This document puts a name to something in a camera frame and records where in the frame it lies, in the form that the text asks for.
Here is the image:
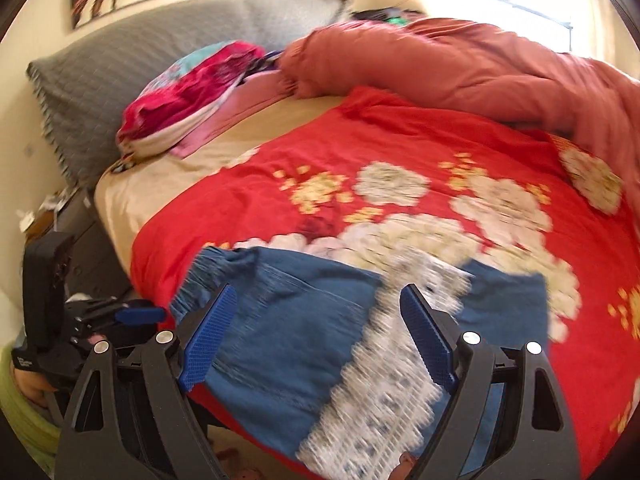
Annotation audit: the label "blue pants with white lace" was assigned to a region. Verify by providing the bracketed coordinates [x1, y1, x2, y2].
[167, 246, 552, 480]

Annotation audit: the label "red floral blanket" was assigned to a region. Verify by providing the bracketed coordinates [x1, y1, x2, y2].
[129, 86, 640, 480]

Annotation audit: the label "dark clothes pile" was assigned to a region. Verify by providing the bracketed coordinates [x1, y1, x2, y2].
[349, 7, 417, 27]

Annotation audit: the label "dark purple cloth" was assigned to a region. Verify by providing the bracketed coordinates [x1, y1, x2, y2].
[244, 49, 287, 77]

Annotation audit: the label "grey quilted headboard cushion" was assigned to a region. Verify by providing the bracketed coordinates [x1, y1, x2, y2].
[26, 0, 352, 188]

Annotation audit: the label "yellow-green cloth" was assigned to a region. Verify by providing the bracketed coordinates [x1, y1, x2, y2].
[0, 347, 63, 463]

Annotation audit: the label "person's left hand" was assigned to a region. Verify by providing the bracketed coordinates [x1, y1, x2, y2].
[15, 374, 59, 407]

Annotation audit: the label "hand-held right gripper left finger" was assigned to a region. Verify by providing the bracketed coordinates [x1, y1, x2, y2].
[59, 283, 239, 480]

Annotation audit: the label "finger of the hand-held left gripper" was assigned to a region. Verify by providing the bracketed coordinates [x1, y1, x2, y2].
[114, 305, 167, 326]

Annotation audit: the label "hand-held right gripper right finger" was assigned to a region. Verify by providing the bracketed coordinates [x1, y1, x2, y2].
[399, 283, 582, 480]

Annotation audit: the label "window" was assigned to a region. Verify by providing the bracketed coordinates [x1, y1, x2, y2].
[477, 0, 575, 57]

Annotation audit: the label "plain pink pillow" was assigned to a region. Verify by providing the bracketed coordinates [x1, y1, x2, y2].
[169, 71, 297, 159]

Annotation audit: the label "colourful floral pillow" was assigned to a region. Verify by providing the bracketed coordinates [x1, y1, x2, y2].
[116, 41, 267, 157]

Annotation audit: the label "person's foot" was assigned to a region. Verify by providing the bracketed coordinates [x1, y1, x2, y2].
[393, 452, 418, 480]

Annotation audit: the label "salmon pink duvet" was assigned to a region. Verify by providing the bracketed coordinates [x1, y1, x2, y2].
[278, 17, 640, 198]

